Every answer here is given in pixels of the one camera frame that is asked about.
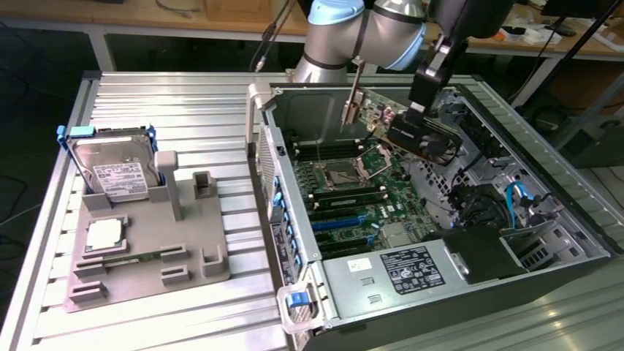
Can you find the wooden workbench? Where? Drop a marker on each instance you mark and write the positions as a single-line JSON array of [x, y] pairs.
[[146, 18]]

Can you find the green RAM stick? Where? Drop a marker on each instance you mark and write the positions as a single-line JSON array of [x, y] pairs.
[[130, 259]]

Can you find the blue case latch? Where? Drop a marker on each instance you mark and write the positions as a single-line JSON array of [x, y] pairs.
[[298, 300]]

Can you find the chipset heatsink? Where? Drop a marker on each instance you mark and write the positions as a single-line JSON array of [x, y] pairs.
[[396, 235]]

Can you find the grey parts rack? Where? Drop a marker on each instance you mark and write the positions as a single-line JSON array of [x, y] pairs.
[[146, 263]]

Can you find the orange small box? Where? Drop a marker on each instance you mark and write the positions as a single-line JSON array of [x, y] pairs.
[[498, 36]]

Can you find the black monitor stand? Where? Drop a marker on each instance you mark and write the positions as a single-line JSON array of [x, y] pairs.
[[560, 22]]

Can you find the open black PC case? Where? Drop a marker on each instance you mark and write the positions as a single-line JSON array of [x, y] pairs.
[[536, 292]]

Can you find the blue expansion slot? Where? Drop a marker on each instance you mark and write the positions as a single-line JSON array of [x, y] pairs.
[[339, 222]]

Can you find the cardboard box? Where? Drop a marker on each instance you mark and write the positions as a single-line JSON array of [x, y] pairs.
[[236, 10]]

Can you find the grey power supply unit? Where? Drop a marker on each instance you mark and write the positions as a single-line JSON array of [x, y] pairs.
[[390, 274]]

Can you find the graphics card with fan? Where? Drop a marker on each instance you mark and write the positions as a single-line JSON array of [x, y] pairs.
[[428, 142]]

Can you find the hard disk in blue caddy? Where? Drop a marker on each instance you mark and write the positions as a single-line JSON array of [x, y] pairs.
[[115, 168]]

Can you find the black power supply shroud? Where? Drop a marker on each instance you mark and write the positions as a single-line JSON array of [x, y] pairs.
[[478, 256]]

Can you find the thin locking lever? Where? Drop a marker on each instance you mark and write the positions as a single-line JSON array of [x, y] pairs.
[[319, 153]]

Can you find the black installed RAM stick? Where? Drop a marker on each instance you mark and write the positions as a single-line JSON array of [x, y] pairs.
[[348, 198]]

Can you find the silver CPU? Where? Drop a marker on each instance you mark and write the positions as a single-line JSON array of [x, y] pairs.
[[104, 234]]

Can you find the CPU socket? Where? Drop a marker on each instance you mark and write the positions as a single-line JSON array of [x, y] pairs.
[[342, 174]]

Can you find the metal socket cover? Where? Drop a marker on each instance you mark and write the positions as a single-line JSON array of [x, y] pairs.
[[378, 159]]

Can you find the green motherboard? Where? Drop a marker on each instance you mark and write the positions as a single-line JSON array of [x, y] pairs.
[[395, 204]]

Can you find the black expansion slot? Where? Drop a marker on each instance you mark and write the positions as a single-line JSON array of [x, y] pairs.
[[342, 245]]

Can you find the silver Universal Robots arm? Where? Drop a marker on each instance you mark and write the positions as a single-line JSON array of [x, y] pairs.
[[336, 40]]

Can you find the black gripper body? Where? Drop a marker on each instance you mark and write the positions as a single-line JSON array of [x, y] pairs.
[[472, 18]]

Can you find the black tripod pole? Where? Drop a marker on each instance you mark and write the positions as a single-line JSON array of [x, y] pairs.
[[571, 47]]

